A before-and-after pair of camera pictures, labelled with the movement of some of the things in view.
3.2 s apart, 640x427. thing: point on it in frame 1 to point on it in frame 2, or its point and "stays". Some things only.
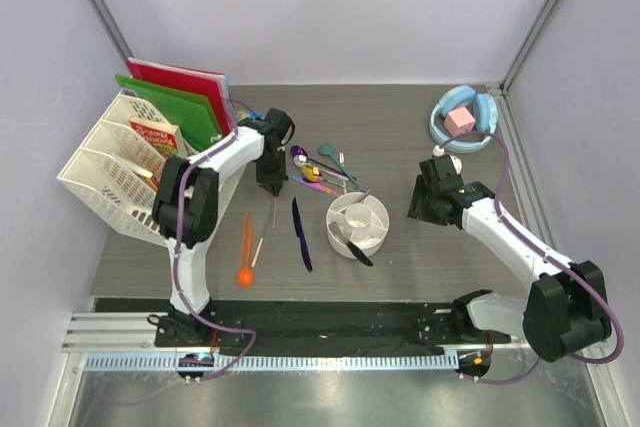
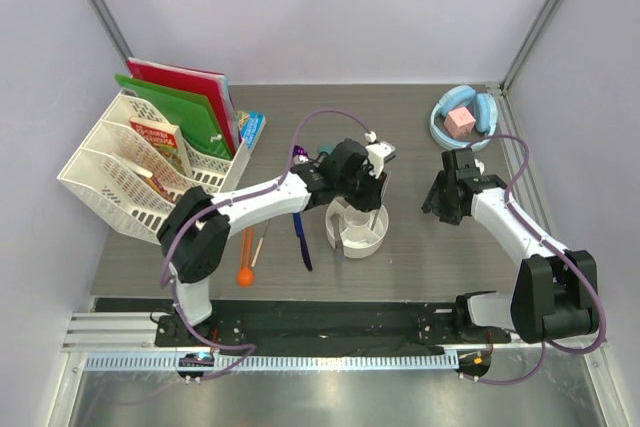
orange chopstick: (245, 253) stays
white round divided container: (365, 223) stays
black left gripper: (273, 183) to (372, 198)
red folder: (211, 83) stays
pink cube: (459, 121) stays
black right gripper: (417, 207) to (453, 217)
